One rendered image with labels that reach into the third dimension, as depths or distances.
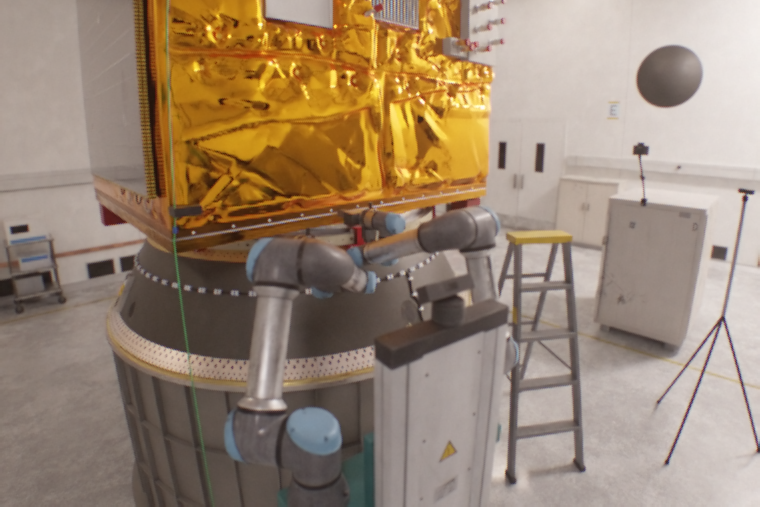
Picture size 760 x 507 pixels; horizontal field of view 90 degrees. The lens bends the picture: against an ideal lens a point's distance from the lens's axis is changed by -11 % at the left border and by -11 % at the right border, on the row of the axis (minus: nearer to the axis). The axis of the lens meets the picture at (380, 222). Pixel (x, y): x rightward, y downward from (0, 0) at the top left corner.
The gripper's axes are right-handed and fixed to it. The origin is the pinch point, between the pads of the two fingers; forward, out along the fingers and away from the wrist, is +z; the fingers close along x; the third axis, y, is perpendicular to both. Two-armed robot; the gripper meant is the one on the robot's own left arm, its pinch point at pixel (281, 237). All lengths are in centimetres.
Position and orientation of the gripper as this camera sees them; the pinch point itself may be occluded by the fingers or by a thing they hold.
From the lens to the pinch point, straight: 165.6
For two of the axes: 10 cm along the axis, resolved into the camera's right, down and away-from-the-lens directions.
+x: -7.3, 1.5, -6.7
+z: -6.9, -1.6, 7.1
